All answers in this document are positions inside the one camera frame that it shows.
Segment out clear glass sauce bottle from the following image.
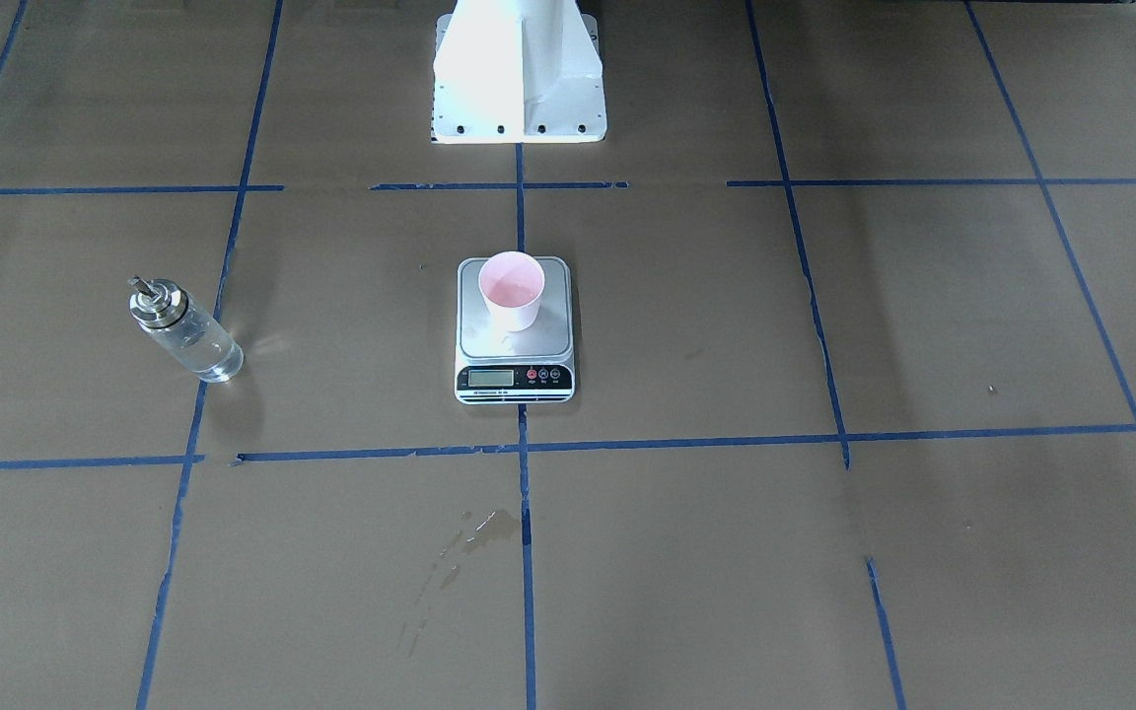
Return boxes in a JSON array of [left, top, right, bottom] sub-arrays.
[[130, 275, 245, 384]]

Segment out silver digital kitchen scale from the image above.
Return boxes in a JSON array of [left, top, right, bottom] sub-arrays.
[[454, 256, 577, 406]]

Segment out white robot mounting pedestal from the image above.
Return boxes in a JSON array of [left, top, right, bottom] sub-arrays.
[[431, 1, 608, 145]]

